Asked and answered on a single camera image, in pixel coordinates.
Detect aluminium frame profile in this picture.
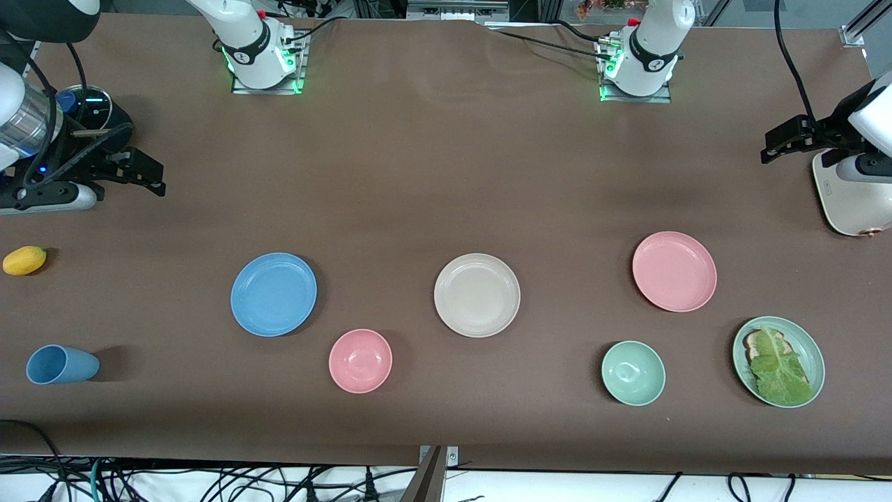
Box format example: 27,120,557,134
840,0,892,48

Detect green plate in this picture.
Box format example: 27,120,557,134
732,316,826,409

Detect brown table cloth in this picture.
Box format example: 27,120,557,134
0,13,892,475

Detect pink plate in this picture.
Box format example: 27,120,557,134
632,231,718,312

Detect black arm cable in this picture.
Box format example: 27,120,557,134
774,0,817,123
0,42,133,192

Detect green bowl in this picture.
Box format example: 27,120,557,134
601,340,666,406

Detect glass lid blue knob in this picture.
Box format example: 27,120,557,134
56,85,113,130

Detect yellow lemon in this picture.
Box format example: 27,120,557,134
2,245,47,276

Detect beige toaster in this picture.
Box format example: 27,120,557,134
812,149,892,238

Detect black base cable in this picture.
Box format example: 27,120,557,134
282,17,337,46
554,20,604,44
486,28,615,61

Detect dark brown angled bar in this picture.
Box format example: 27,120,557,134
399,446,447,502

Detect pink bowl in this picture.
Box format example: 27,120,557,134
329,329,393,394

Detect grey metal box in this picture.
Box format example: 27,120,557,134
406,0,511,23

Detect blue cup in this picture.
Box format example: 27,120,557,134
26,344,100,386

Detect beige plate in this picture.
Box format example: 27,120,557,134
433,253,521,338

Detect black pot blue handle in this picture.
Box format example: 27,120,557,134
54,84,134,158

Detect toasted bread slice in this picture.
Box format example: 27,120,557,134
743,329,788,363

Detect orange artificial flowers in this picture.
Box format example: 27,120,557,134
575,0,649,20

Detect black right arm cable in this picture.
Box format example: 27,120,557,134
0,42,133,192

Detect blue plate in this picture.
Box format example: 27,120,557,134
231,252,318,337

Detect green lettuce leaf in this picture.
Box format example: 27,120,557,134
749,325,815,405

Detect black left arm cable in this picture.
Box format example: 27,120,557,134
774,0,817,123

